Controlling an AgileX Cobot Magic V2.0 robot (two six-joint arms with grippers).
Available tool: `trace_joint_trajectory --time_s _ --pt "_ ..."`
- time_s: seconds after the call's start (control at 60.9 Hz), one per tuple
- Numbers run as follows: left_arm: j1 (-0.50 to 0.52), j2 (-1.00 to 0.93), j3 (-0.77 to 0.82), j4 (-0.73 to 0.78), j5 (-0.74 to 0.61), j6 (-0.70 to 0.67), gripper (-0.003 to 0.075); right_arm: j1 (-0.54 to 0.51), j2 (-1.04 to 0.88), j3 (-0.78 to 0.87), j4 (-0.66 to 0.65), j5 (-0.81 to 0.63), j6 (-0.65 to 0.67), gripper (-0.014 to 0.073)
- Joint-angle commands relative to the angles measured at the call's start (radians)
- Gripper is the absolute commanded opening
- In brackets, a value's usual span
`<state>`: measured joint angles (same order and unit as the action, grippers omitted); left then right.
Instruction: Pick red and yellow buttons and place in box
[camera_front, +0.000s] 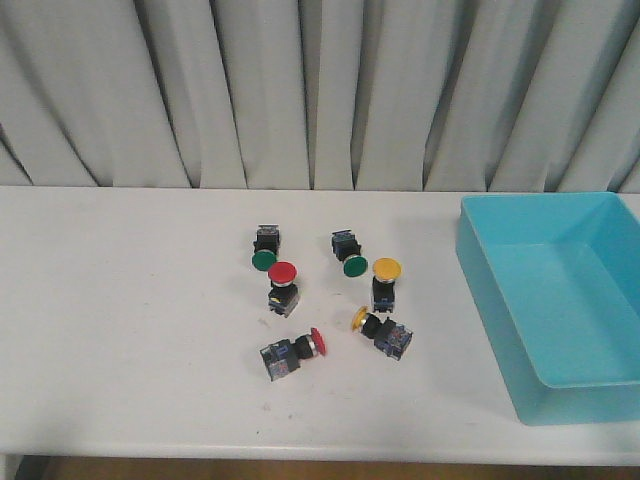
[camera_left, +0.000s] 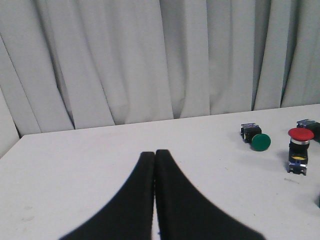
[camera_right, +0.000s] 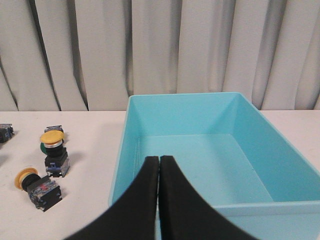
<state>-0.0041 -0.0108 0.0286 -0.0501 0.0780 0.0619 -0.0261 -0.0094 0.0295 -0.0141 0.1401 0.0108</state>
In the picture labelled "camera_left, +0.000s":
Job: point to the green push button left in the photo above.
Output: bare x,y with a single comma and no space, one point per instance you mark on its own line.
251,133

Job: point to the white pleated curtain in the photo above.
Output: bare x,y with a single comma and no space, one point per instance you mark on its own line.
75,64

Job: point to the green push button right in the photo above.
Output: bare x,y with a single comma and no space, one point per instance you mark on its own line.
311,125

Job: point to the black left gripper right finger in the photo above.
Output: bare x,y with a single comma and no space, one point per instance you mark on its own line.
185,214

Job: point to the green push button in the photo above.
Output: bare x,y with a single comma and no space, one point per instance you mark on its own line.
251,133
311,125

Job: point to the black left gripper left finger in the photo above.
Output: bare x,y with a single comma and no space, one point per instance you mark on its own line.
129,214

